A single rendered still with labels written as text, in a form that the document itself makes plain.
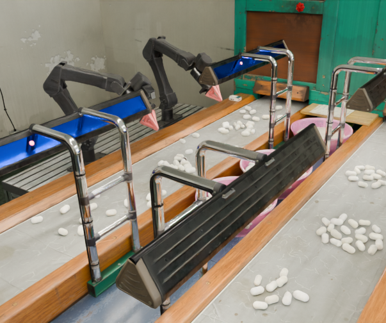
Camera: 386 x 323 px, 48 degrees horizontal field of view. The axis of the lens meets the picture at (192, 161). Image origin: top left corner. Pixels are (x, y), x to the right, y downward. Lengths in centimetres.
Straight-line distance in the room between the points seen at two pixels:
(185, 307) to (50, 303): 34
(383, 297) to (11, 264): 95
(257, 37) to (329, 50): 41
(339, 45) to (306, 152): 129
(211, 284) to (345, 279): 34
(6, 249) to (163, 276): 80
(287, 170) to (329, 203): 58
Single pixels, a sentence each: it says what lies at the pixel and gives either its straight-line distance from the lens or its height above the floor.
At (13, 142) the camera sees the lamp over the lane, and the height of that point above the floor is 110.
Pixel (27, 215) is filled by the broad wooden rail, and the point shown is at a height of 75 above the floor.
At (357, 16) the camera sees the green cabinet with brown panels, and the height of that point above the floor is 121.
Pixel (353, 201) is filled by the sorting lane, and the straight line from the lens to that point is 150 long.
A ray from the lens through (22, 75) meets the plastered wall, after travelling 365.
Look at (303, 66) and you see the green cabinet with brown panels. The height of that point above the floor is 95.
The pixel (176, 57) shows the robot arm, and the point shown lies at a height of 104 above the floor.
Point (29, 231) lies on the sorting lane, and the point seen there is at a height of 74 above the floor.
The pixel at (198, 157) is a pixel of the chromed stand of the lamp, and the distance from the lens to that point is 95.
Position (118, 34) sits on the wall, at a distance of 409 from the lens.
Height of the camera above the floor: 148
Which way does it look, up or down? 26 degrees down
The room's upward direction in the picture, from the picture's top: 2 degrees counter-clockwise
